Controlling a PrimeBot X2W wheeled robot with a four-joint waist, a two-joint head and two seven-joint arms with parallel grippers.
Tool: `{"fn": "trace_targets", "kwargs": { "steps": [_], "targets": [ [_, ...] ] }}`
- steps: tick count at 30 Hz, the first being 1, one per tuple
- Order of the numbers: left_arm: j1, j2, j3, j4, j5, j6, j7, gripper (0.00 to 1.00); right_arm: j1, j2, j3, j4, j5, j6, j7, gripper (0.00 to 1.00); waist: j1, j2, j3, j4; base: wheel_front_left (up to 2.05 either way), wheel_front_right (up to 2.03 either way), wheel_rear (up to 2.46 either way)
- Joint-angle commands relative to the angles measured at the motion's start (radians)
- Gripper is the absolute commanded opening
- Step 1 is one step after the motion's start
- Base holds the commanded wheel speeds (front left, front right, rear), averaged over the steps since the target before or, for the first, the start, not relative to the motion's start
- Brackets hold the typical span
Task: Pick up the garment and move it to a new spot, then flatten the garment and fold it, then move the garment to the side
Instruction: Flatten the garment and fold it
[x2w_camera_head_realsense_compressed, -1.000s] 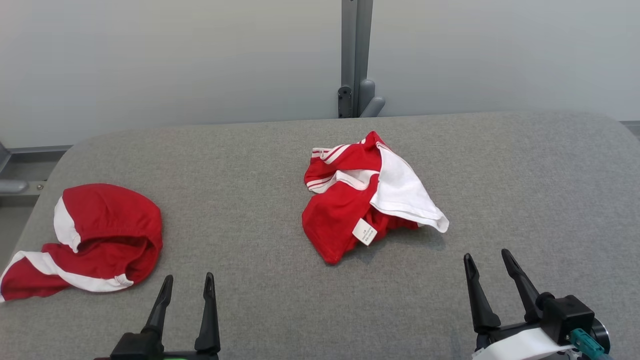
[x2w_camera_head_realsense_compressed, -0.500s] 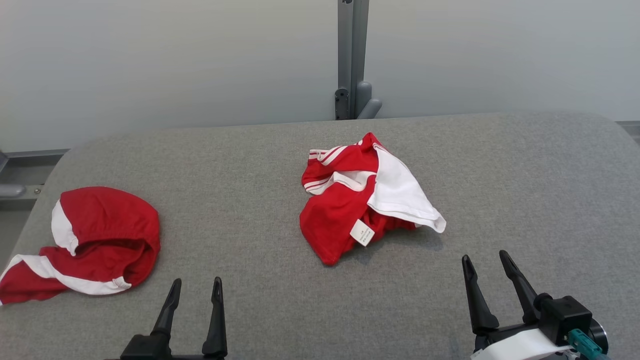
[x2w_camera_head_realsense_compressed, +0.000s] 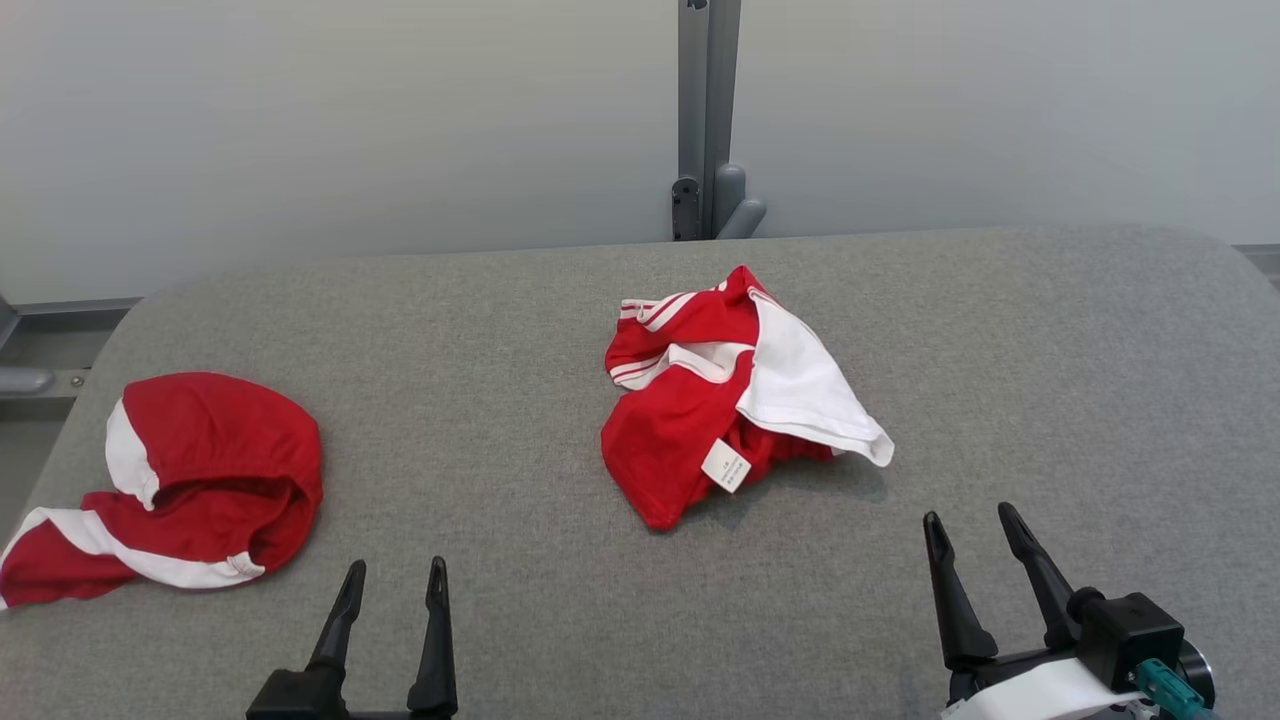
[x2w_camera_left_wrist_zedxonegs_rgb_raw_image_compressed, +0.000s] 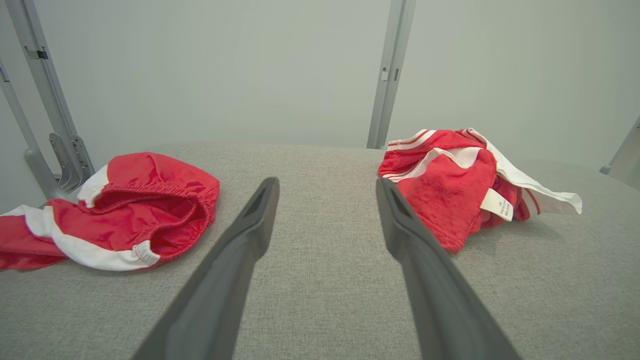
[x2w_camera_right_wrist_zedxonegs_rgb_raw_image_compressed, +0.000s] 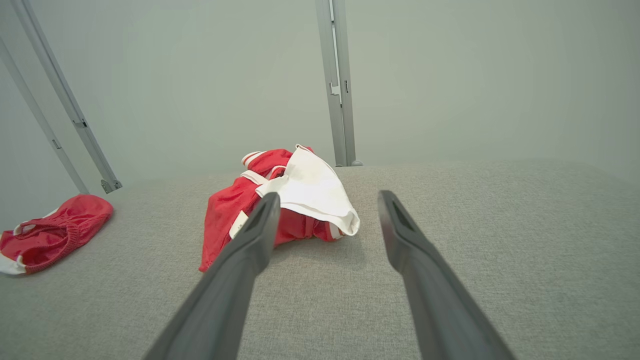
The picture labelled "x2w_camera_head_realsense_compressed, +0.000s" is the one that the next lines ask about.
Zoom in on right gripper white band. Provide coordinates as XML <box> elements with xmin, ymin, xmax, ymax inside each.
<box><xmin>923</xmin><ymin>502</ymin><xmax>1217</xmax><ymax>720</ymax></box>

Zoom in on teal cable connector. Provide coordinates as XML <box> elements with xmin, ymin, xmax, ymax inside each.
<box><xmin>1137</xmin><ymin>658</ymin><xmax>1217</xmax><ymax>720</ymax></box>

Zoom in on red white-sleeved shirt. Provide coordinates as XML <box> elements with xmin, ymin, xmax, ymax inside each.
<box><xmin>600</xmin><ymin>264</ymin><xmax>896</xmax><ymax>532</ymax></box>

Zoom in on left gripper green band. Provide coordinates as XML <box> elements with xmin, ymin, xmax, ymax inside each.
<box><xmin>247</xmin><ymin>557</ymin><xmax>459</xmax><ymax>720</ymax></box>

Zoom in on grey metal frame bracket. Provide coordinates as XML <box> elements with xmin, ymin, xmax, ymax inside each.
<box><xmin>0</xmin><ymin>295</ymin><xmax>141</xmax><ymax>401</ymax></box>

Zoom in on red white-striped shorts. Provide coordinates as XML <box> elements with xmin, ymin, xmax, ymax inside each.
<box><xmin>0</xmin><ymin>372</ymin><xmax>325</xmax><ymax>610</ymax></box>

